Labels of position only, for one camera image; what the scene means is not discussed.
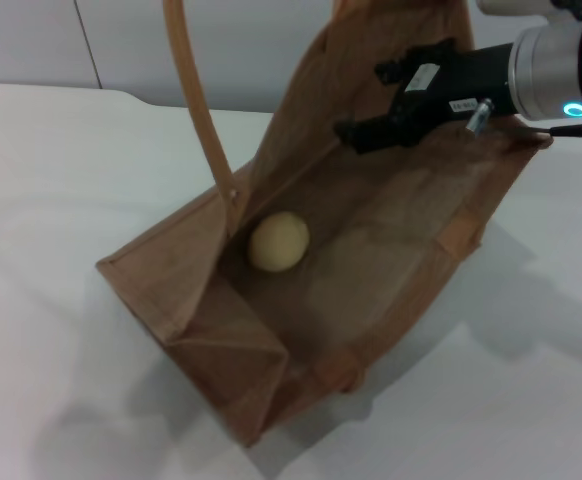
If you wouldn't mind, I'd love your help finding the brown woven handbag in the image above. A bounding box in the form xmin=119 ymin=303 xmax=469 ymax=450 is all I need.
xmin=94 ymin=0 xmax=555 ymax=448

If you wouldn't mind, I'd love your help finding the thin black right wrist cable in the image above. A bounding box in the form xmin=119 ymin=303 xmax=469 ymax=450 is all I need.
xmin=515 ymin=122 xmax=582 ymax=141

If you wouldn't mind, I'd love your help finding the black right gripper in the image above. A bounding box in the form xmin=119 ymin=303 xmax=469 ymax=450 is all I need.
xmin=333 ymin=37 xmax=521 ymax=155

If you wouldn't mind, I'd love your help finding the round egg yolk pastry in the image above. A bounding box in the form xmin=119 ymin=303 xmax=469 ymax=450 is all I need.
xmin=248 ymin=210 xmax=311 ymax=274

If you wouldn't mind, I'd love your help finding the silver metal connector pin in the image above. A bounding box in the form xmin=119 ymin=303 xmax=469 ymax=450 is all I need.
xmin=464 ymin=98 xmax=496 ymax=135

